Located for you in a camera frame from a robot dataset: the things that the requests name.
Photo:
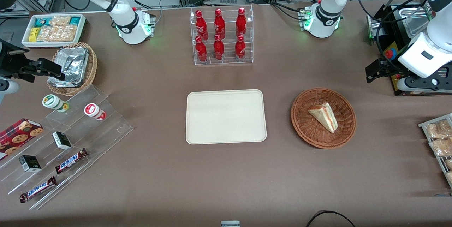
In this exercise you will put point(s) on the clear acrylic bottle rack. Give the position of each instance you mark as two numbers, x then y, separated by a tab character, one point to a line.
226	48

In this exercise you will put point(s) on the clear fried snack pack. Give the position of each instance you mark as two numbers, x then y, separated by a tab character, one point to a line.
441	147
450	177
439	130
448	164

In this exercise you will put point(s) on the green lid yogurt cup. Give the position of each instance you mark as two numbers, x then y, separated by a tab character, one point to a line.
53	102

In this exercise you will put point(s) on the clear acrylic stepped stand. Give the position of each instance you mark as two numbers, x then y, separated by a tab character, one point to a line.
106	131

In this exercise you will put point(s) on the snickers bar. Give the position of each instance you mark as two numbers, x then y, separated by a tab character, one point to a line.
38	189
70	161

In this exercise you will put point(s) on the black hot dog roller machine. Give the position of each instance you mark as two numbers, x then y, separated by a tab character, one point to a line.
392	18

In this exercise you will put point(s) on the tray of wrapped pastries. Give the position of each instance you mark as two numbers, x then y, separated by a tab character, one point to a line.
434	153

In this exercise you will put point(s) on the yellow snack pack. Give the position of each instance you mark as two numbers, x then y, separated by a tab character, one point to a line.
33	34

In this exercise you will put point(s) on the small clear cracker bag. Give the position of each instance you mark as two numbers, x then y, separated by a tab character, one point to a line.
60	20

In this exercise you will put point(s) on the white rectangular snack bin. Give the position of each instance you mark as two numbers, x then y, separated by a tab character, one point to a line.
82	25

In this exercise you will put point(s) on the silver foil container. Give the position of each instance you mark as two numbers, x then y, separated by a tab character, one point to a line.
74	64

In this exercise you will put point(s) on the red lid yogurt cup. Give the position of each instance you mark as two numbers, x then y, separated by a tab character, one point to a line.
93	110

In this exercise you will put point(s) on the triangular sandwich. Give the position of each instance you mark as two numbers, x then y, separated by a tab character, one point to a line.
326	117

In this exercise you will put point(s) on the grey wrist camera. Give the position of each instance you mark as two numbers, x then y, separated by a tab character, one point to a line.
420	85
9	89

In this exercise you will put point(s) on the large clear cracker bag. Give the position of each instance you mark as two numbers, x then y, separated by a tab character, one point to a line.
58	33

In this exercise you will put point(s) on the small black carton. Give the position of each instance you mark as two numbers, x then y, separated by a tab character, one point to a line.
62	140
30	163

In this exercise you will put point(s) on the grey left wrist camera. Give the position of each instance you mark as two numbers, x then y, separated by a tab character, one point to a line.
420	85

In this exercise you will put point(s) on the cream rectangular tray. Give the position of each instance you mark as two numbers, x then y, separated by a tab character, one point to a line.
226	117

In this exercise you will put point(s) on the light wicker basket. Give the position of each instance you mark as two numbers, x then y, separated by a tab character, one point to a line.
92	68

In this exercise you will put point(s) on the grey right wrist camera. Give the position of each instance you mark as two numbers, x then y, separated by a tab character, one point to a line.
9	89

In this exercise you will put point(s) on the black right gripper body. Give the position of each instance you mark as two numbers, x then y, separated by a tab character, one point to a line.
10	58

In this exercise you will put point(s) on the red cola bottle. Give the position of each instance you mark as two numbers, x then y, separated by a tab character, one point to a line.
240	48
218	48
241	22
201	50
201	25
219	24

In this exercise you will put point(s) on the grey white box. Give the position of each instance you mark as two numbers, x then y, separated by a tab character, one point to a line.
230	223

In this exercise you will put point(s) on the brown round wicker basket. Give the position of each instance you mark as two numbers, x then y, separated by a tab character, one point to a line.
310	128

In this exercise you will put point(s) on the teal snack pack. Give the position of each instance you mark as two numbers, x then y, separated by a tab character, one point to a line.
41	22
75	20

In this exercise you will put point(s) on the steel pan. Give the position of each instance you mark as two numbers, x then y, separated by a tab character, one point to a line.
413	18

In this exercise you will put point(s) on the red cookie box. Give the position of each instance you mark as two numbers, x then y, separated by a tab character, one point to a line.
17	137

